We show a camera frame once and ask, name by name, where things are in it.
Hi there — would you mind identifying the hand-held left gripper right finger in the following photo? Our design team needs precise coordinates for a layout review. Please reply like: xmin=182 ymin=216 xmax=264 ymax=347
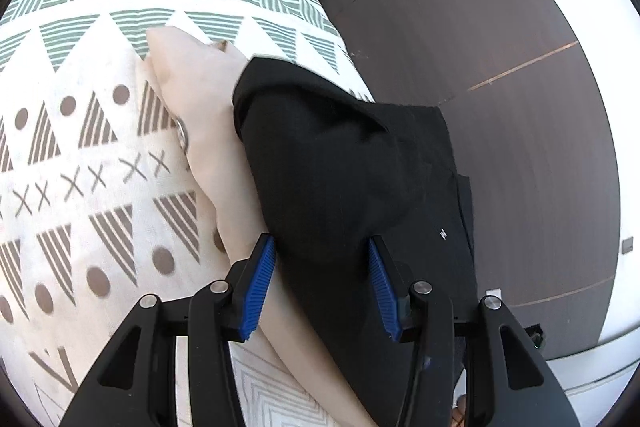
xmin=367 ymin=237 xmax=583 ymax=427

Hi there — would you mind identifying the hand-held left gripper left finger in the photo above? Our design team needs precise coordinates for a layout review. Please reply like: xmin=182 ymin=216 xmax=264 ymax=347
xmin=59 ymin=234 xmax=277 ymax=427

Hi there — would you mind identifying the black jacket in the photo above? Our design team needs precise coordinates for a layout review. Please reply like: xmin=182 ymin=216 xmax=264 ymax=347
xmin=232 ymin=56 xmax=476 ymax=427

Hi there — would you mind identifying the beige pillow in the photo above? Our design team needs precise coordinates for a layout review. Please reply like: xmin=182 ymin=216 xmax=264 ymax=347
xmin=145 ymin=27 xmax=381 ymax=427

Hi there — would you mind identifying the patterned blanket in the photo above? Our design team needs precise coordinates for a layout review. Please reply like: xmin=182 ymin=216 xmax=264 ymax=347
xmin=0 ymin=0 xmax=376 ymax=427

